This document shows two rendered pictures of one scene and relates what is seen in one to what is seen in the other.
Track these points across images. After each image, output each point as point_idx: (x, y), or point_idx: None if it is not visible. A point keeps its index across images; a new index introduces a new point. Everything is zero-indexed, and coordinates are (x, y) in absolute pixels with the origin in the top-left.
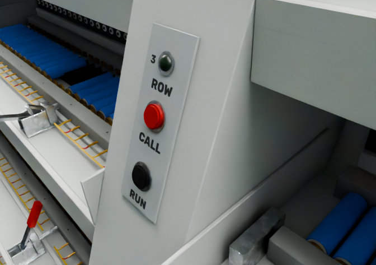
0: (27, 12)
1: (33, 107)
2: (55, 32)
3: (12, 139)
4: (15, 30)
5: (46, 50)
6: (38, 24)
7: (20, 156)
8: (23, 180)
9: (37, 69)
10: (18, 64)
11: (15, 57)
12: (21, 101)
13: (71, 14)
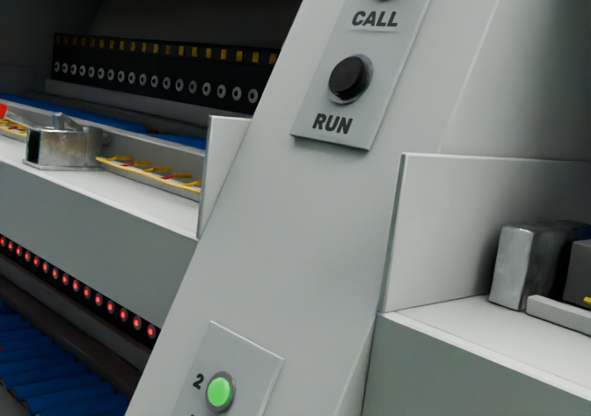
0: (25, 86)
1: (68, 119)
2: (83, 105)
3: None
4: (3, 95)
5: (69, 112)
6: (46, 98)
7: None
8: None
9: None
10: (20, 105)
11: (13, 102)
12: (19, 148)
13: (125, 77)
